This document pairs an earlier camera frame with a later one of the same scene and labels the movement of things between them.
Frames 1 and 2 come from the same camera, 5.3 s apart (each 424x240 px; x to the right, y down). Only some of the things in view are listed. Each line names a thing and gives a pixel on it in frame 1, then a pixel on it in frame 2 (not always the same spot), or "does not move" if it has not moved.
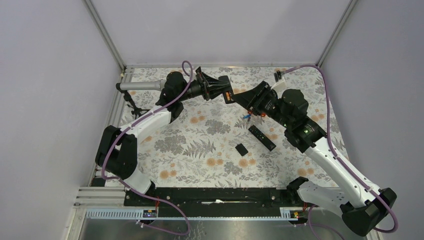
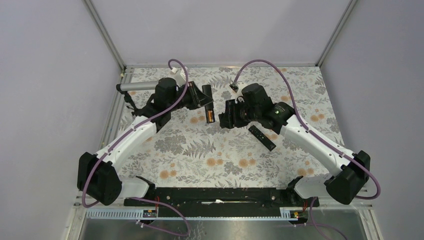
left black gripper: (211, 91) -> (202, 100)
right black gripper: (255, 96) -> (228, 120)
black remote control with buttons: (263, 138) does not move
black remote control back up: (226, 88) -> (207, 88)
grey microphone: (160, 84) does not move
